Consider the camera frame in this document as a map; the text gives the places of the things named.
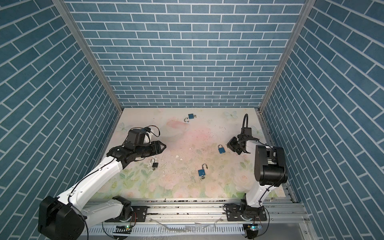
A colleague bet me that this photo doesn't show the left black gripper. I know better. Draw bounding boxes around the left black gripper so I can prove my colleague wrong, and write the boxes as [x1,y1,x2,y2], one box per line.
[134,139,168,159]

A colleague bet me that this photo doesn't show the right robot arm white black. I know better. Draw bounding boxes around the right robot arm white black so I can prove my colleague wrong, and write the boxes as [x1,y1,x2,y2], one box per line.
[227,114,288,221]

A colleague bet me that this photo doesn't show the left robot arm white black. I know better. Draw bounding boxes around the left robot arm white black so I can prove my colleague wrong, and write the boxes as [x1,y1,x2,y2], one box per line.
[38,126,167,240]

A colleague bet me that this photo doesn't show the blue padlock near with key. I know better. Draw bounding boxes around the blue padlock near with key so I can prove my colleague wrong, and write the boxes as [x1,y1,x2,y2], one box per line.
[198,164,208,180]

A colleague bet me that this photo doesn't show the black padlock with keys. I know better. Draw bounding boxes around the black padlock with keys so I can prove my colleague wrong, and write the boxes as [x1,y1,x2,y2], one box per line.
[150,158,159,171]

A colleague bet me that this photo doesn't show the floral table mat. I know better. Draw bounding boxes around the floral table mat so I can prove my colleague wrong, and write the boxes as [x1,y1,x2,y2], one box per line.
[84,107,286,200]

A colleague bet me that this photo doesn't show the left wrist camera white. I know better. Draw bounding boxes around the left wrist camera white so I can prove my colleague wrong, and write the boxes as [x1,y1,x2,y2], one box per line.
[143,129,153,145]

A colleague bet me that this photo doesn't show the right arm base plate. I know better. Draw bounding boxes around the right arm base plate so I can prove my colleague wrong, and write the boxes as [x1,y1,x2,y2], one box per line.
[223,204,267,222]

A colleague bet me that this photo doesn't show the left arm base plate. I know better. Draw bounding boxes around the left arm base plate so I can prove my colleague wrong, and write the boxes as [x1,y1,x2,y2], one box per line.
[106,206,149,223]

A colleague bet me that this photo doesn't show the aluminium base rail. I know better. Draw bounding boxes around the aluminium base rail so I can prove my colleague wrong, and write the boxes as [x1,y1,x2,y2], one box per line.
[82,199,317,240]

